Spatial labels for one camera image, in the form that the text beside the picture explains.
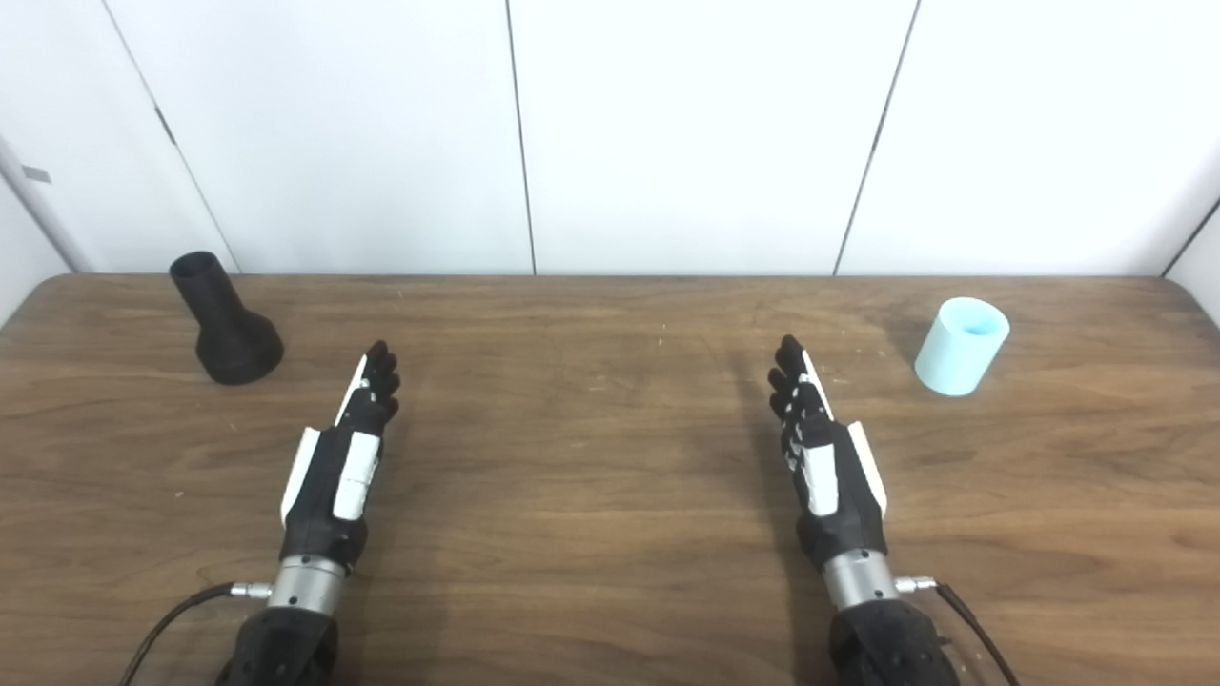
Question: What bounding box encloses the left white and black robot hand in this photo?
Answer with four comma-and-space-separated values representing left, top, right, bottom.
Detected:
280, 340, 402, 574

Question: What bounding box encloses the white corner post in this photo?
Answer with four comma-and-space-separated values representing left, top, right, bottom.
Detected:
0, 133, 93, 275

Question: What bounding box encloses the light-blue hose piece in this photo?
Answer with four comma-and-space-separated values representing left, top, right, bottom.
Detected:
914, 297, 1010, 397

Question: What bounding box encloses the black nozzle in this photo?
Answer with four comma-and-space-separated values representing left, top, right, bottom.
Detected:
170, 251, 285, 386

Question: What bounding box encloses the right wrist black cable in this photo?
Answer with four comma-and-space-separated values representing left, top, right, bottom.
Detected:
896, 575, 1022, 686

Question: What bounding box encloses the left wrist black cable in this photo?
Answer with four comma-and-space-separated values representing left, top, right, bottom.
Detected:
118, 581, 275, 686

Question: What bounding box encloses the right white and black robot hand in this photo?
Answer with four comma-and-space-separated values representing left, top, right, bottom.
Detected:
768, 334, 889, 571

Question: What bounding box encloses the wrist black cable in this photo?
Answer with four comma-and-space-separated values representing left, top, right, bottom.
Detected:
896, 575, 1022, 686
118, 581, 275, 686

